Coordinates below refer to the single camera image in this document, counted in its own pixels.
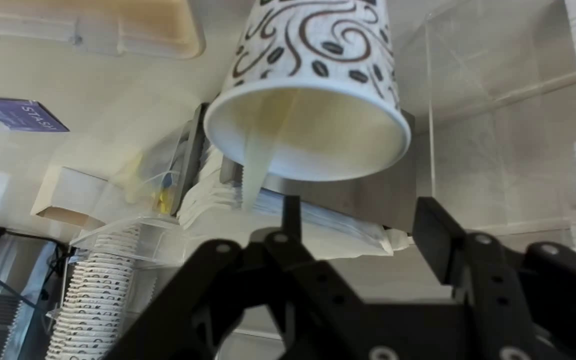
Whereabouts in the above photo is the black appliance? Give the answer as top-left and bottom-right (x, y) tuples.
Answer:
(0, 223), (73, 360)

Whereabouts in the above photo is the patterned paper cup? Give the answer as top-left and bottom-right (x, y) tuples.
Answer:
(203, 0), (414, 184)

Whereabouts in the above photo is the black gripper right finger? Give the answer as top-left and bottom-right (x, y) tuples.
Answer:
(413, 194), (576, 360)

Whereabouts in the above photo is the open beige takeout box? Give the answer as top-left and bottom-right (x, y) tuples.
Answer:
(0, 0), (209, 62)

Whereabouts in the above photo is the sleeved stack of paper cups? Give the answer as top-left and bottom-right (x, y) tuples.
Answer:
(45, 217), (184, 360)

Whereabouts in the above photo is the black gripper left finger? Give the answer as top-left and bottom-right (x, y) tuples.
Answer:
(105, 194), (372, 360)

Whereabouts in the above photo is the purple card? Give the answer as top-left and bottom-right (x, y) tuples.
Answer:
(0, 94), (73, 135)

